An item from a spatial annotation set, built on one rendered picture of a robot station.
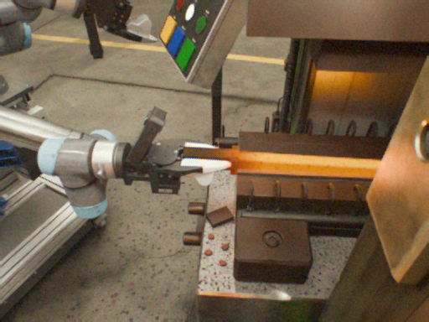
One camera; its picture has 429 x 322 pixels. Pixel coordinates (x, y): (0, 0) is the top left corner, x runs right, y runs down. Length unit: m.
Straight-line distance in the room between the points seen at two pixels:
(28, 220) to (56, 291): 0.35
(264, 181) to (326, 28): 0.30
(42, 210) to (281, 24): 1.53
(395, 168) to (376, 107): 0.55
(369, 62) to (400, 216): 0.27
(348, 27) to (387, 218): 0.23
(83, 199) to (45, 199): 1.08
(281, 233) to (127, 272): 1.21
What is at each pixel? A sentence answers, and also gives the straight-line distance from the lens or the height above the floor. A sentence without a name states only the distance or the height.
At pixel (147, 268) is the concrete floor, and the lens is 1.68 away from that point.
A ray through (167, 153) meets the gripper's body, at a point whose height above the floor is 1.02.
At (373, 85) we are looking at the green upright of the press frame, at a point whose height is 1.07.
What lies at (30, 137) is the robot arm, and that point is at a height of 0.97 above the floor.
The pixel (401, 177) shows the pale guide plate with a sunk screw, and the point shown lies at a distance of 0.29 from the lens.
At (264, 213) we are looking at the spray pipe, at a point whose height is 0.97.
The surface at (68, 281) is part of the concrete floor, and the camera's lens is 1.75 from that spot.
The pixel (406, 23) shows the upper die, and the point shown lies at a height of 1.29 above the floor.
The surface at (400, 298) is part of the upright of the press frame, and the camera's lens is 0.35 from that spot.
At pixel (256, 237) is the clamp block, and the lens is 0.55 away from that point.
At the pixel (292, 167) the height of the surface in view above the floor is 1.01.
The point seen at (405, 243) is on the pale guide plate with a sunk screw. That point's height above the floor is 1.22.
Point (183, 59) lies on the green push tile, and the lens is 1.01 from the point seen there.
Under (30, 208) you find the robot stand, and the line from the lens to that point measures 1.81.
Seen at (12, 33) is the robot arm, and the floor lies 1.00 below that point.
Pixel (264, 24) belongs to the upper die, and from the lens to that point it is 0.42.
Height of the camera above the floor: 1.43
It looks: 42 degrees down
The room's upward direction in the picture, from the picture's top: straight up
